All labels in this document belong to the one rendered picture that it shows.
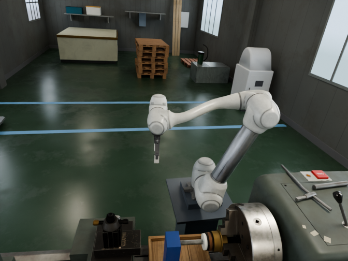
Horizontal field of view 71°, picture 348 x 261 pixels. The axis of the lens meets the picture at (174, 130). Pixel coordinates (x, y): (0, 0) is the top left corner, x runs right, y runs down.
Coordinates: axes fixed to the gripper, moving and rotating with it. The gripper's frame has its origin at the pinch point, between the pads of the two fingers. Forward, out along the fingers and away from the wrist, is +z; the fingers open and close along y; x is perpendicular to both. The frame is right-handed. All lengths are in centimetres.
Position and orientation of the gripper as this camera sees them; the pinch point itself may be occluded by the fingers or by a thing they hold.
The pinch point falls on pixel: (156, 155)
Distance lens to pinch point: 158.9
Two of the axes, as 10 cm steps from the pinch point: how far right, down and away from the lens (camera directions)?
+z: -0.7, 8.8, 4.7
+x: -9.9, -0.2, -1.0
